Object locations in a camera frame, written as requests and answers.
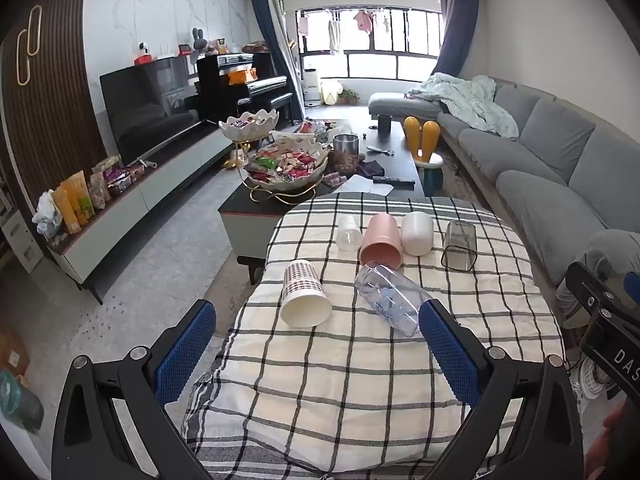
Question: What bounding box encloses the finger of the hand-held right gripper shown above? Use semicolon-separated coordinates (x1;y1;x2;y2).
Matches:
565;261;640;317

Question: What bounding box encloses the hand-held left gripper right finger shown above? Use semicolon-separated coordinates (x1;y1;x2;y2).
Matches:
417;299;586;480

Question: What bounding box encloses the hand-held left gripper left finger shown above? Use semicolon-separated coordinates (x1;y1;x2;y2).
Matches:
50;299;218;480

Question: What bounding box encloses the clear blue-printed plastic cup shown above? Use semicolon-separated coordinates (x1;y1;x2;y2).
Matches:
354;261;432;338

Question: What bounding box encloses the smoky clear square cup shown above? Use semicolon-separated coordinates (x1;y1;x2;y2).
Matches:
440;219;478;273

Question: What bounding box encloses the white cup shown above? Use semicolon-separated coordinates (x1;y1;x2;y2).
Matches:
401;211;433;257

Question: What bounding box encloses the pink cup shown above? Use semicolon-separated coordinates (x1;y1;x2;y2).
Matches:
358;212;405;267

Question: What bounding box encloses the checked paper cup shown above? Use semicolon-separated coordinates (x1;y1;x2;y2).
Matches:
279;259;333;329

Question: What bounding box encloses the small translucent cup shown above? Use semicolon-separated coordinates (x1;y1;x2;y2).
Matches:
335;214;363;252

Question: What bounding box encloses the person's right hand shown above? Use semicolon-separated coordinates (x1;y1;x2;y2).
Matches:
601;402;632;443

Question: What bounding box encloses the white floor fan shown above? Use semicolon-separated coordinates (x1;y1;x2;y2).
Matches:
569;354;624;402

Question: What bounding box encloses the black-and-white checked tablecloth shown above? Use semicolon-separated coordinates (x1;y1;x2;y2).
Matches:
181;192;569;478

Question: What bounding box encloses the grey sectional sofa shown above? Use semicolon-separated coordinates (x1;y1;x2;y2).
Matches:
368;76;640;287

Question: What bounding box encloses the dark coffee table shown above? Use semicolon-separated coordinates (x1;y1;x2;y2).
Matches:
218;119;427;283

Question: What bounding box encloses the white television cabinet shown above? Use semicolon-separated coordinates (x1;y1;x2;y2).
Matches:
46;120;237;306

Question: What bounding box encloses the cardboard box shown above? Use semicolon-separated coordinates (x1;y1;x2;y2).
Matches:
0;326;32;377

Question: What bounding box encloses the row of snack packets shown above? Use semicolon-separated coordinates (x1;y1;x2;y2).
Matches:
50;154;147;235

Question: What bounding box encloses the white paper sheet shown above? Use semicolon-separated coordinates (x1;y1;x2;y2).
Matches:
339;175;395;196

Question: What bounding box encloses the white cloth bundle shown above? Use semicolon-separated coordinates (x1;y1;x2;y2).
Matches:
34;190;64;237

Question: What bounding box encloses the large white scalloped candy bowl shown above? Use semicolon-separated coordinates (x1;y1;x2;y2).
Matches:
239;139;332;203

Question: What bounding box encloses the yellow rabbit-ear stool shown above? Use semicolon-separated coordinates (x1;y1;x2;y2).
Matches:
403;116;445;197

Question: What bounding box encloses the glass jar of nuts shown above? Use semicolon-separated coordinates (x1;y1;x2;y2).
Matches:
332;133;360;177

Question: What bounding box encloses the small white scalloped candy bowl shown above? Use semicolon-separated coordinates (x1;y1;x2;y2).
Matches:
218;109;279;142

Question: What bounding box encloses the black flat television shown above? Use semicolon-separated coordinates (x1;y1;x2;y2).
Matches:
99;56;202;167

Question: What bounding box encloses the pale crumpled blanket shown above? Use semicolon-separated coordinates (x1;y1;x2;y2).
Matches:
405;72;521;142

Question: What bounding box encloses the black upright piano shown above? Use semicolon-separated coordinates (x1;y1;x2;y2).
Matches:
195;52;295;127

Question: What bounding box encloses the yellow and white bin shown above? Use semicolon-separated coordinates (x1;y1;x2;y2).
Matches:
320;80;344;106

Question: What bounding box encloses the white air purifier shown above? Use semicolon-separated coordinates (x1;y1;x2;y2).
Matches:
303;68;321;107

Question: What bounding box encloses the large window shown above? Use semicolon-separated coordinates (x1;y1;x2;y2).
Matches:
294;6;444;82

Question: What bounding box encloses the blue curtain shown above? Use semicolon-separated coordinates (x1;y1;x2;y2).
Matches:
431;0;481;79
247;0;307;117

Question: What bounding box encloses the gold paperclip wall ornament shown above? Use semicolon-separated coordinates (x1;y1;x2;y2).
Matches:
15;29;32;87
26;4;44;57

